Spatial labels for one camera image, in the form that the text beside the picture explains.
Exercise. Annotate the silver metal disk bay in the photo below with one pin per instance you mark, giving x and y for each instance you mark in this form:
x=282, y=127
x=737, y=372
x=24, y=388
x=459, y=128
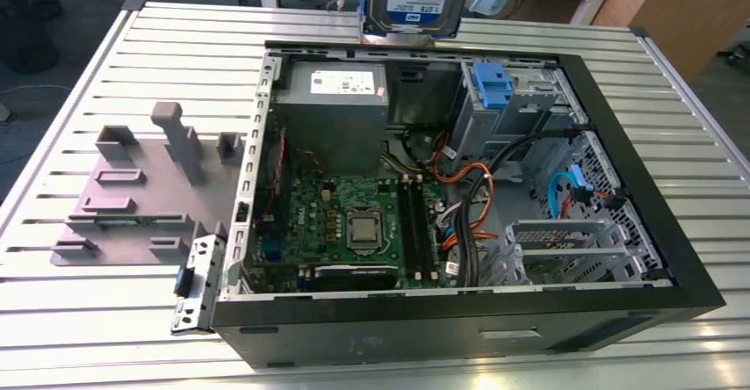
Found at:
x=586, y=227

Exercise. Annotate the CPU socket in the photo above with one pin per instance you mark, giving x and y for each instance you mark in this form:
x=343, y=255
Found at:
x=363, y=211

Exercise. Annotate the black RAM slot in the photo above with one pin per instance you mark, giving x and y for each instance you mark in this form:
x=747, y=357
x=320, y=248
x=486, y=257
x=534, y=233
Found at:
x=427, y=232
x=410, y=223

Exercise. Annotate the silver CPU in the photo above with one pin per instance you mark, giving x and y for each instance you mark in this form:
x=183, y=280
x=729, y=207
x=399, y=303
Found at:
x=363, y=231

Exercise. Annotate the grey power supply unit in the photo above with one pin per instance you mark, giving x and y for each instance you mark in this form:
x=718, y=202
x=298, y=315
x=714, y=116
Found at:
x=328, y=135

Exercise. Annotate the green motherboard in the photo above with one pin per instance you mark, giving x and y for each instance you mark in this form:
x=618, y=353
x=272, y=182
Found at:
x=310, y=232

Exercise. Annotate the grey metal drive cage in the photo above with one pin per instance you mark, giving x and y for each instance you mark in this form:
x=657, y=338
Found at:
x=486, y=126

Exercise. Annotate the black graphics card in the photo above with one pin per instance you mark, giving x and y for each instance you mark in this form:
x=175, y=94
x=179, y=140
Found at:
x=351, y=276

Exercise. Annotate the blue plastic drive latch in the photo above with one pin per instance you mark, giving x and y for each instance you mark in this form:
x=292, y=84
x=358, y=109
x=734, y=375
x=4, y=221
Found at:
x=492, y=84

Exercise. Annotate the black open PC case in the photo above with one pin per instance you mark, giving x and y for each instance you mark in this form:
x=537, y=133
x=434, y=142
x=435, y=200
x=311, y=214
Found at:
x=410, y=333

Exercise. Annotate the grey parts rack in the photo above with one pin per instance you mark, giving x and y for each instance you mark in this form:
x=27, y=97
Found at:
x=158, y=201

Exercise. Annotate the green RAM stick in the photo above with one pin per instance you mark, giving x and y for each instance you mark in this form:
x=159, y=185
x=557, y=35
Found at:
x=126, y=221

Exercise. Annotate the wooden cabinet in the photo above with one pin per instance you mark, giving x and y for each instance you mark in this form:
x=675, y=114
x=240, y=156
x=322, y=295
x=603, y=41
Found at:
x=691, y=21

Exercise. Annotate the black office chair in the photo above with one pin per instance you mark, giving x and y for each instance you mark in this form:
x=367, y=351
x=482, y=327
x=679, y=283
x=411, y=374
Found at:
x=29, y=34

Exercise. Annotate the black chair base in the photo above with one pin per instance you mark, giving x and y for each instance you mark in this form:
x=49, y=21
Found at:
x=739, y=55

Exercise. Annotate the hinged metal slot bracket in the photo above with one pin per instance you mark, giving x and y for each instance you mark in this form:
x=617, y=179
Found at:
x=202, y=276

